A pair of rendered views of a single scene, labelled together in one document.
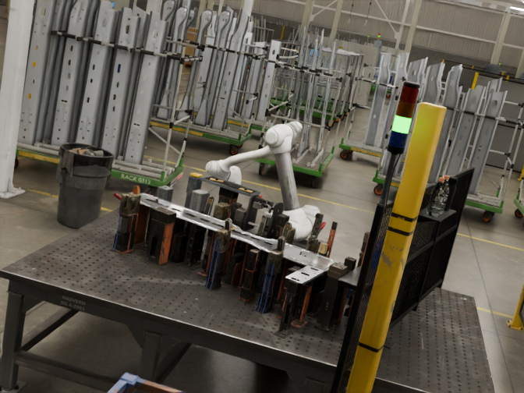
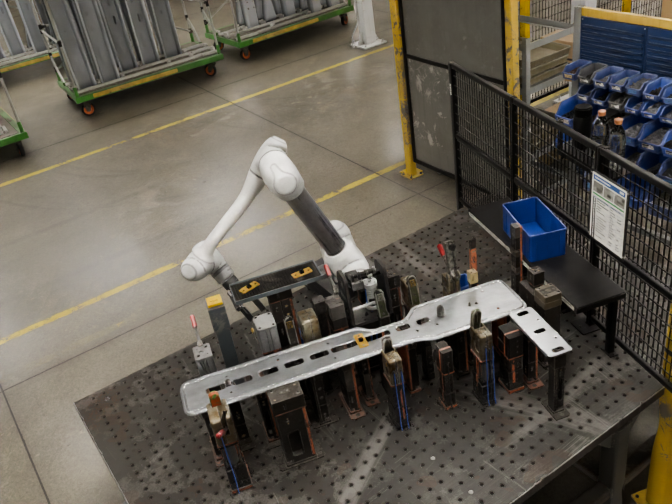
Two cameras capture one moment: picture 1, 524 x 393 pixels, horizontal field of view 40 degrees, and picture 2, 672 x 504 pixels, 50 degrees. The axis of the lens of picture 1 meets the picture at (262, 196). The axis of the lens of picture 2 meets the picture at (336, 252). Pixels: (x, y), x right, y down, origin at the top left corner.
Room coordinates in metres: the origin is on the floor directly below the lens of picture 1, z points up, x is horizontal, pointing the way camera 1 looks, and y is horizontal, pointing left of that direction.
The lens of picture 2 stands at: (2.31, 1.54, 2.78)
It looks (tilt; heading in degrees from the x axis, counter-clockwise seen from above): 32 degrees down; 321
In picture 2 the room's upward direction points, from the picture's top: 10 degrees counter-clockwise
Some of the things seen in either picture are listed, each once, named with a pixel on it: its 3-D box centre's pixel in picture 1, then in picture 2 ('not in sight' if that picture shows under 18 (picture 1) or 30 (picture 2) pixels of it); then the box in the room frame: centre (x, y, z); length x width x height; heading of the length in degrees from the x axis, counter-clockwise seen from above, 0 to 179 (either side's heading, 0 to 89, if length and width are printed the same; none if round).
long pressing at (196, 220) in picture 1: (225, 228); (356, 344); (3.99, 0.17, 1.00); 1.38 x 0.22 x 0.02; 64
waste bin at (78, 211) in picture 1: (82, 185); not in sight; (6.46, 1.67, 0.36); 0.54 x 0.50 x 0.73; 170
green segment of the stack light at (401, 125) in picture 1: (401, 124); not in sight; (2.98, -0.50, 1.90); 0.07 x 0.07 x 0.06
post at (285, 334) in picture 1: (289, 307); (556, 380); (3.38, -0.25, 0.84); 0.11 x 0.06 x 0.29; 154
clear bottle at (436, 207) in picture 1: (437, 196); (617, 143); (3.51, -0.86, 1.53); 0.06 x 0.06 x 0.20
